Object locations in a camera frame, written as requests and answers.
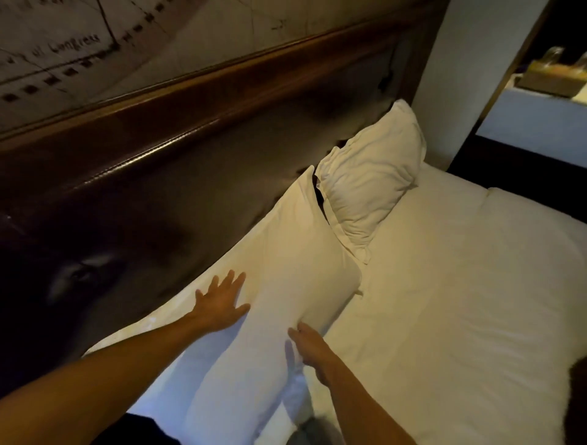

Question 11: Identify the person's right hand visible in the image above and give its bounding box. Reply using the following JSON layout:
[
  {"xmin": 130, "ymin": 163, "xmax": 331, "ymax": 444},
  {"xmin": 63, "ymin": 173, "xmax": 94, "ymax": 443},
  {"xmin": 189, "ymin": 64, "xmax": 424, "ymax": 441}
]
[{"xmin": 287, "ymin": 321, "xmax": 342, "ymax": 387}]

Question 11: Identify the person's left hand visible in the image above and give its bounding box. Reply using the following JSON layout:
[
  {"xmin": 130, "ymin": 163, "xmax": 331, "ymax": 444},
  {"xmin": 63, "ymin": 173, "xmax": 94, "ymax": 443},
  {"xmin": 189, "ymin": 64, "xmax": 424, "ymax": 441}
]
[{"xmin": 185, "ymin": 269, "xmax": 252, "ymax": 336}]

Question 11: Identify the white pillow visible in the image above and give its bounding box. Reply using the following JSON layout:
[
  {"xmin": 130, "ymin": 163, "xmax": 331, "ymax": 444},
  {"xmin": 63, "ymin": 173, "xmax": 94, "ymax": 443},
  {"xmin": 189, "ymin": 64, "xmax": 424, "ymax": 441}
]
[
  {"xmin": 314, "ymin": 98, "xmax": 427, "ymax": 265},
  {"xmin": 82, "ymin": 164, "xmax": 363, "ymax": 445}
]

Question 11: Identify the white bed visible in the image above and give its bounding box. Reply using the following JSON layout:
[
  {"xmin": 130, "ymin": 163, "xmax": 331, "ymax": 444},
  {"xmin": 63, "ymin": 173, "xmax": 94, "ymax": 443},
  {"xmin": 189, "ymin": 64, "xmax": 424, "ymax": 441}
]
[{"xmin": 254, "ymin": 163, "xmax": 587, "ymax": 445}]

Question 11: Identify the person's right forearm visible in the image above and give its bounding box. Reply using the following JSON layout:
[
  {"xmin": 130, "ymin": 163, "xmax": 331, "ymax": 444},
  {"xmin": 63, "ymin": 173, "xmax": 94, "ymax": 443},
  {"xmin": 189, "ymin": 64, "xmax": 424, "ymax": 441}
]
[{"xmin": 320, "ymin": 359, "xmax": 418, "ymax": 445}]

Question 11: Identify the person's left forearm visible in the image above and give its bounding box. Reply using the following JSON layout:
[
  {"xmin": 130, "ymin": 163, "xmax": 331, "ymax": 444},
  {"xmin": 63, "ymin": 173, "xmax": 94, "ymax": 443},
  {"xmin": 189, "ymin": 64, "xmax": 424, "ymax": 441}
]
[{"xmin": 0, "ymin": 316, "xmax": 205, "ymax": 445}]

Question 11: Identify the dark brown bed runner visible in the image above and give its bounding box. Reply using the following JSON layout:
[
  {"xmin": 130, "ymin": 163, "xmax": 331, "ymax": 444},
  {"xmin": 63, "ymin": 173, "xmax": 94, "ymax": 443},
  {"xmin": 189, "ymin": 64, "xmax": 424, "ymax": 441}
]
[{"xmin": 564, "ymin": 355, "xmax": 587, "ymax": 445}]

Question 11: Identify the brown leather headboard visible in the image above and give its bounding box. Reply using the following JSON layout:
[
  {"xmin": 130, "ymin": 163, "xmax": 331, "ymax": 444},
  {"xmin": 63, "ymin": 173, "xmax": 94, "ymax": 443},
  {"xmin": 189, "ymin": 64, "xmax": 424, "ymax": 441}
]
[{"xmin": 0, "ymin": 0, "xmax": 452, "ymax": 400}]

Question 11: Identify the white duvet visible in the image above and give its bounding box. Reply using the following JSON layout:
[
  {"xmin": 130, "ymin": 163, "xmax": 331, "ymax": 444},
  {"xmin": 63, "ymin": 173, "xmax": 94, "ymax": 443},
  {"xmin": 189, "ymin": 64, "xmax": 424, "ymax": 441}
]
[{"xmin": 458, "ymin": 186, "xmax": 587, "ymax": 445}]

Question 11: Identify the white counter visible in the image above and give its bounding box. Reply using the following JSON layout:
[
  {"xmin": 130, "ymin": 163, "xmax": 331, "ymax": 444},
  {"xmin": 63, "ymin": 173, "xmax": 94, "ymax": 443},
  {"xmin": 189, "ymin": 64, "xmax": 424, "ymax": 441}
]
[{"xmin": 476, "ymin": 84, "xmax": 587, "ymax": 169}]

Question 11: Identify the wooden box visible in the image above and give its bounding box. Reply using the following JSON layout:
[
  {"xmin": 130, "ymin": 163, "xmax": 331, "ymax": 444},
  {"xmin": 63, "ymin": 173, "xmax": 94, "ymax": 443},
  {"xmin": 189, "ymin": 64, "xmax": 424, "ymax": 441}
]
[{"xmin": 517, "ymin": 57, "xmax": 587, "ymax": 98}]

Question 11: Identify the large map wall print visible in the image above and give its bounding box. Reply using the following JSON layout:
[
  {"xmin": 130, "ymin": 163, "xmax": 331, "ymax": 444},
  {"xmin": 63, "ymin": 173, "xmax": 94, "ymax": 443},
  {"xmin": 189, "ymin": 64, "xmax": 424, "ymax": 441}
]
[{"xmin": 0, "ymin": 0, "xmax": 413, "ymax": 136}]

